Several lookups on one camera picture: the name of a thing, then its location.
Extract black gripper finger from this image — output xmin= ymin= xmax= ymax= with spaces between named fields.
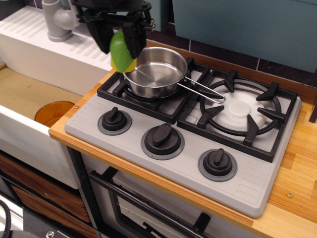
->
xmin=122 ymin=23 xmax=146 ymax=59
xmin=87 ymin=21 xmax=114 ymax=54

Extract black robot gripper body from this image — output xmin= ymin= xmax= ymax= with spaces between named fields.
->
xmin=71 ymin=0 xmax=156 ymax=31

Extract green toy corncob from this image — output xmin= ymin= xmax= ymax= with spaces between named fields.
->
xmin=109 ymin=29 xmax=137 ymax=73

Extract stainless steel pan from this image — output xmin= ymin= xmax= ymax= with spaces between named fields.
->
xmin=123 ymin=47 xmax=226 ymax=104

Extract black left stove knob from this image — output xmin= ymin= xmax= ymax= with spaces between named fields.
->
xmin=98 ymin=107 xmax=132 ymax=136

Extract black stove knob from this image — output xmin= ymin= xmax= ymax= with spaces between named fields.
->
xmin=141 ymin=123 xmax=185 ymax=160
xmin=198 ymin=148 xmax=238 ymax=182
xmin=98 ymin=107 xmax=132 ymax=136

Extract black middle stove knob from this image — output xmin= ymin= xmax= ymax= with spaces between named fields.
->
xmin=141 ymin=123 xmax=185 ymax=160

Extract black right stove knob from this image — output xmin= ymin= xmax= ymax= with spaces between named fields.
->
xmin=198 ymin=148 xmax=238 ymax=182

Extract grey toy stove top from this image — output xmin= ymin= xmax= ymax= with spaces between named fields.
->
xmin=63 ymin=46 xmax=303 ymax=219

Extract grey toy faucet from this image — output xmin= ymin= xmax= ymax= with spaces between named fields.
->
xmin=42 ymin=0 xmax=80 ymax=42

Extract white toy sink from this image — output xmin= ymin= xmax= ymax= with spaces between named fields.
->
xmin=0 ymin=6 xmax=112 ymax=189

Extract black left burner grate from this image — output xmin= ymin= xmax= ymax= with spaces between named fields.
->
xmin=97 ymin=72 xmax=202 ymax=124

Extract black burner grate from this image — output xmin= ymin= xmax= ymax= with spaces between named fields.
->
xmin=97 ymin=72 xmax=202 ymax=124
xmin=177 ymin=69 xmax=302 ymax=162

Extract orange plastic drain disc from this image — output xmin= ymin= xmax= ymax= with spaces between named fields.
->
xmin=34 ymin=101 xmax=74 ymax=127

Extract black right burner grate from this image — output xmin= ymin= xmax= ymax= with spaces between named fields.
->
xmin=177 ymin=69 xmax=302 ymax=162

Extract wooden drawer fronts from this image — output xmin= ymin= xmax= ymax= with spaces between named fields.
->
xmin=0 ymin=151 xmax=98 ymax=238

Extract toy oven door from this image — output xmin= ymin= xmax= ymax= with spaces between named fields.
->
xmin=82 ymin=155 xmax=255 ymax=238

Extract black braided cable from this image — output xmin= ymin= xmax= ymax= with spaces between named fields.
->
xmin=0 ymin=199 xmax=11 ymax=238

